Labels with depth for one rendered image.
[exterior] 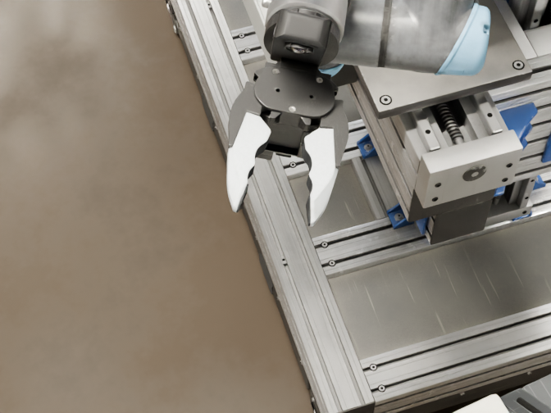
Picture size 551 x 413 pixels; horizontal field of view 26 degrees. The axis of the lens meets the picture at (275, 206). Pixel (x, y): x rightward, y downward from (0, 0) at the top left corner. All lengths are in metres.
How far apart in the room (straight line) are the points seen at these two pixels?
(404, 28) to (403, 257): 1.23
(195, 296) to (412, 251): 0.50
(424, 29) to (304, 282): 1.19
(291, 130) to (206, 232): 1.62
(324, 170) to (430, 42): 0.27
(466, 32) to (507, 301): 1.23
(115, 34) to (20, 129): 0.35
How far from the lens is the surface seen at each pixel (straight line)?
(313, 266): 2.37
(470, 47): 1.24
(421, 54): 1.24
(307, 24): 1.00
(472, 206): 1.78
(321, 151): 1.03
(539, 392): 1.51
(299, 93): 1.06
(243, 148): 1.02
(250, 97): 1.05
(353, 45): 1.24
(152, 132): 2.84
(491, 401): 1.46
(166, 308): 2.60
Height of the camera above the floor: 2.31
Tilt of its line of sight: 58 degrees down
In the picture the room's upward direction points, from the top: straight up
